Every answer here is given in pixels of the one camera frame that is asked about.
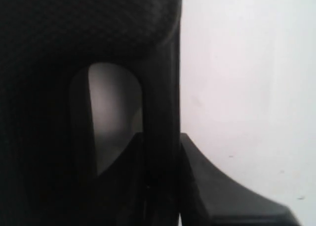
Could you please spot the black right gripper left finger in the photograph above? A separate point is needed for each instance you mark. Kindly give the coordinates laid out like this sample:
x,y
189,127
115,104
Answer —
x,y
122,188

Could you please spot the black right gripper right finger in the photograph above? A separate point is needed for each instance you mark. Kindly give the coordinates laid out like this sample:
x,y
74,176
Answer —
x,y
208,197

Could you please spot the black plastic tool case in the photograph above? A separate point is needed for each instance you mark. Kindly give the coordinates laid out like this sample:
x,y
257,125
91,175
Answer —
x,y
47,171

